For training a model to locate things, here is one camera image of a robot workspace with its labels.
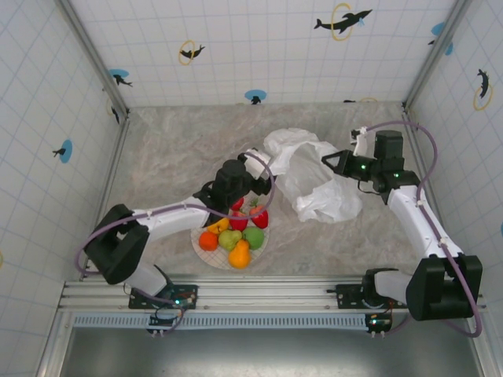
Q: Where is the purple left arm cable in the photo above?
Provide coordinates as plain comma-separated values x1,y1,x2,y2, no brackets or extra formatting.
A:
76,151,278,276

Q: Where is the grey metal panel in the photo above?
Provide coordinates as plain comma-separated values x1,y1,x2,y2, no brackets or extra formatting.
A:
58,328,486,377

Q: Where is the orange toy fruit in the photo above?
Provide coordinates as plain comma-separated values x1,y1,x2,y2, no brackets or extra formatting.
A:
198,231,219,251

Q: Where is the aluminium rail under arm bases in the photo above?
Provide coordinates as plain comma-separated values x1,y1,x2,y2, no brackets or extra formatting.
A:
58,273,488,313

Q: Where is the green toy apple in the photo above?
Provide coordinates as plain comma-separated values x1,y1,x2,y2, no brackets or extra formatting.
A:
241,226,265,251

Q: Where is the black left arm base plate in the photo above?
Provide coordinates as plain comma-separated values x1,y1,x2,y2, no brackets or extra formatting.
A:
128,284,200,311

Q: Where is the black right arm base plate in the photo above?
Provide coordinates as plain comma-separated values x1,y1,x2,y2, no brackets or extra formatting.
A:
325,282,394,311

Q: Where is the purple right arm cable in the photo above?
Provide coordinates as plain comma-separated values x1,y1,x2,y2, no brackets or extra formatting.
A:
355,119,484,339

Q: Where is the white plastic bag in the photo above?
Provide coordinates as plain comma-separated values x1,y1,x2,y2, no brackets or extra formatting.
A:
262,127,363,224

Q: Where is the orange yellow toy pear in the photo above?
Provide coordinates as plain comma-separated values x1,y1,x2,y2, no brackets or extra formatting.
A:
228,239,252,269

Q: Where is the green toy pear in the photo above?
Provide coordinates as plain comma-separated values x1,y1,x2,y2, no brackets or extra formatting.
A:
218,229,243,252

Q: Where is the thin black cable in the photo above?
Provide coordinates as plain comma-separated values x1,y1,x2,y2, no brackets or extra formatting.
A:
355,178,381,196

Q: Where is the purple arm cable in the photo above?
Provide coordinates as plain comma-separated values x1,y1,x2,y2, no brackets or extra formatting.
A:
355,119,484,339
76,151,278,276

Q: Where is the aluminium corner post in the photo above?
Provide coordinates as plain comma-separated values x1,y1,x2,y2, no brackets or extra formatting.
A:
402,0,471,109
57,0,131,119

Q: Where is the white slotted cable duct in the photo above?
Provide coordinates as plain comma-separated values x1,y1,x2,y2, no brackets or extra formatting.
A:
72,313,374,330

